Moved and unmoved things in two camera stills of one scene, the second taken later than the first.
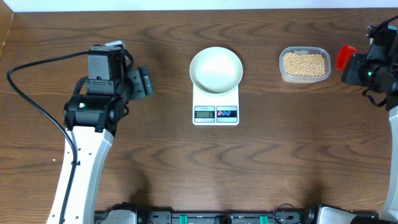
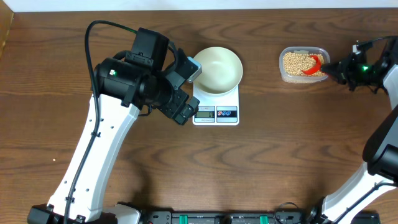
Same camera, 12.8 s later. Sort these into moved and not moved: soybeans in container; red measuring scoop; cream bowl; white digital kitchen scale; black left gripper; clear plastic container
Moved: red measuring scoop; black left gripper
Not moved: soybeans in container; clear plastic container; white digital kitchen scale; cream bowl
